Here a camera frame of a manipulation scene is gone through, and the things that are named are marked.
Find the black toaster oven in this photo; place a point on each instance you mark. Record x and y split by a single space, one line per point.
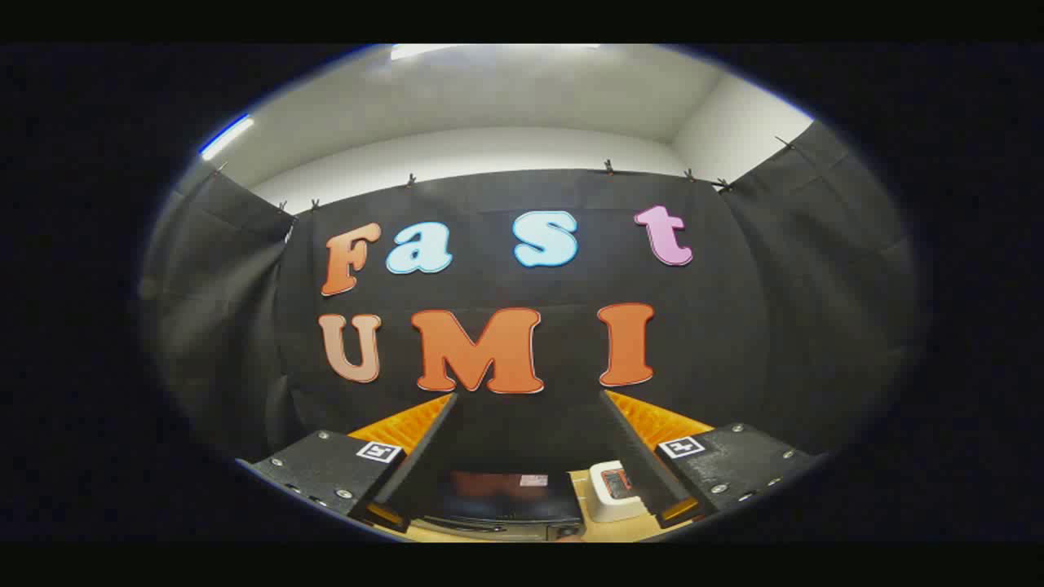
489 499

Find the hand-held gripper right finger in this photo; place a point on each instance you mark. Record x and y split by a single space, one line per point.
636 456

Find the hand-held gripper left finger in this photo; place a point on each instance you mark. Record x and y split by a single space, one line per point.
424 456

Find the ceiling light strip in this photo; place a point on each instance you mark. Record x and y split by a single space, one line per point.
457 50
227 137

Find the row of black cloth clips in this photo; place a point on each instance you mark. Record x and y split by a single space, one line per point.
608 167

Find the white pop-up toaster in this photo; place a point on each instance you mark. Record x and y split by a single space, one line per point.
608 505

